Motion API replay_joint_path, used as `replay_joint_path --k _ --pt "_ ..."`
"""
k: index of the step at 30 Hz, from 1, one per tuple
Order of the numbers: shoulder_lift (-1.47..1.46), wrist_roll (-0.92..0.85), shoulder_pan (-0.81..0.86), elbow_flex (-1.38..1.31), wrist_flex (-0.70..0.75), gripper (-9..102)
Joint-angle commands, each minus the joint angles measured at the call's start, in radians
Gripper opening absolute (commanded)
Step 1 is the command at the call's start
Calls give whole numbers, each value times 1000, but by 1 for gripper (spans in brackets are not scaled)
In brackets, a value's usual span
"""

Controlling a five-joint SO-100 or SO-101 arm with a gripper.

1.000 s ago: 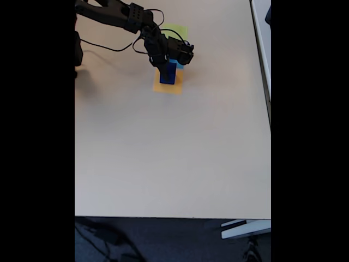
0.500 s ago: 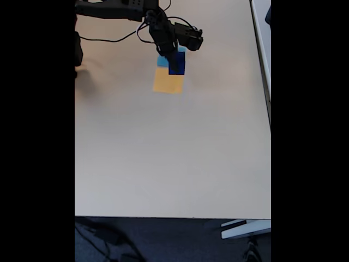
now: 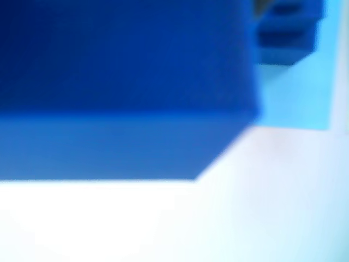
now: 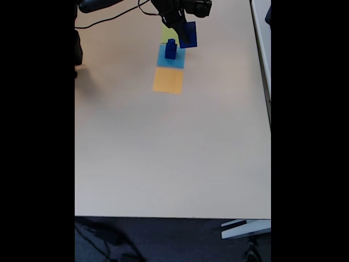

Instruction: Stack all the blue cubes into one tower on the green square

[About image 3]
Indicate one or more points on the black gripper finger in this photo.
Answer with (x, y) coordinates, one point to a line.
(260, 5)

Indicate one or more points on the medium blue cube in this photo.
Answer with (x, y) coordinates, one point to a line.
(286, 46)

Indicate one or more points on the large blue cube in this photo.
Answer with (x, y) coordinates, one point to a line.
(122, 82)

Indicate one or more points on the light blue paper square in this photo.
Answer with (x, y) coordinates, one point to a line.
(300, 95)

